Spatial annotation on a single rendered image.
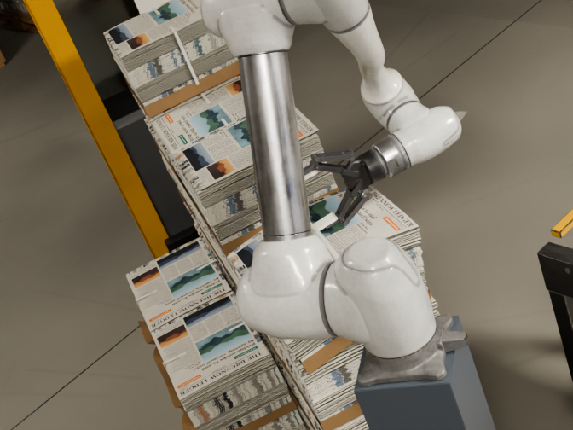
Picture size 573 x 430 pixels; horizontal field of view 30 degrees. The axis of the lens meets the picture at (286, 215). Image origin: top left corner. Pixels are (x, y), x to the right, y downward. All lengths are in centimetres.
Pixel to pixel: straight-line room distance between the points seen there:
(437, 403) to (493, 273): 185
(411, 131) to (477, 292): 153
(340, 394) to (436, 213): 184
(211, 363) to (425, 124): 102
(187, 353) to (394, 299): 122
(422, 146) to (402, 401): 62
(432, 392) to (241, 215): 103
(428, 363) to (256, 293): 37
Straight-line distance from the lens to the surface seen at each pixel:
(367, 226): 250
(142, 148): 421
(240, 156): 299
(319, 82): 571
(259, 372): 305
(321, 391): 263
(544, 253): 270
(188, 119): 333
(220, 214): 296
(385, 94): 253
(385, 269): 203
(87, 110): 396
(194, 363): 311
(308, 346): 249
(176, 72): 341
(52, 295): 494
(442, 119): 250
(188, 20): 341
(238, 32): 213
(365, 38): 219
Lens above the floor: 245
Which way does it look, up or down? 31 degrees down
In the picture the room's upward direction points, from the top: 22 degrees counter-clockwise
